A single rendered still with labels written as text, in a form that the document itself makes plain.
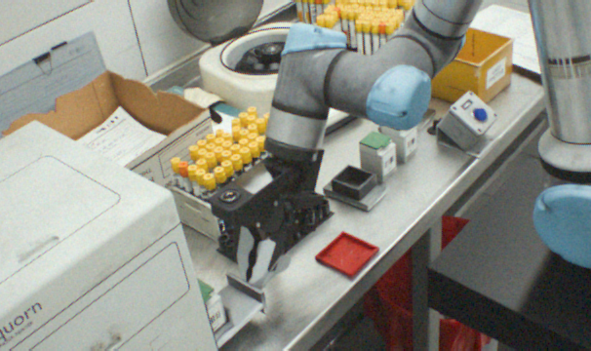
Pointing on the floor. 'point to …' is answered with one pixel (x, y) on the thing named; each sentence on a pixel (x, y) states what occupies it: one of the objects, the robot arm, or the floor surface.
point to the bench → (435, 207)
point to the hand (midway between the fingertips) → (248, 286)
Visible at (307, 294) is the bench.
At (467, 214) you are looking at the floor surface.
